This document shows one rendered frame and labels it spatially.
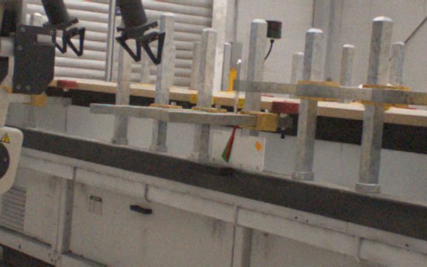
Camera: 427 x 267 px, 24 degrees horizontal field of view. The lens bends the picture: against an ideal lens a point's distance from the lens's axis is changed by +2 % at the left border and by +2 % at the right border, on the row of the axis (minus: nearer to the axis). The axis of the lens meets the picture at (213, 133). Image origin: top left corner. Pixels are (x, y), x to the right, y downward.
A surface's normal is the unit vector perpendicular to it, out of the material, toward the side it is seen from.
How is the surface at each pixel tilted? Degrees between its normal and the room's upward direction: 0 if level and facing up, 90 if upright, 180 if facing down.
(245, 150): 90
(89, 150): 90
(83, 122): 90
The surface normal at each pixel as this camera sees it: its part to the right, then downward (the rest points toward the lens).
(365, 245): -0.81, -0.04
